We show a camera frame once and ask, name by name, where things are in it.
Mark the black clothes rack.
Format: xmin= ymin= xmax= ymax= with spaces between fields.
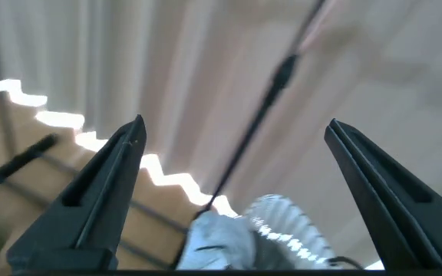
xmin=0 ymin=0 xmax=328 ymax=271

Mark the pale grey garment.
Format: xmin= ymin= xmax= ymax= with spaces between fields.
xmin=176 ymin=210 xmax=259 ymax=271

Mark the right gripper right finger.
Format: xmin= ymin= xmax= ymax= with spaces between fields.
xmin=323 ymin=117 xmax=442 ymax=269

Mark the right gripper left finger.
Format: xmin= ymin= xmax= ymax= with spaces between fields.
xmin=5 ymin=113 xmax=148 ymax=271

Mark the white laundry basket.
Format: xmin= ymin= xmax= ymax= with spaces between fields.
xmin=243 ymin=193 xmax=364 ymax=270

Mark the beige curtain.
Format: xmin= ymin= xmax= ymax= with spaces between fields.
xmin=0 ymin=0 xmax=442 ymax=265

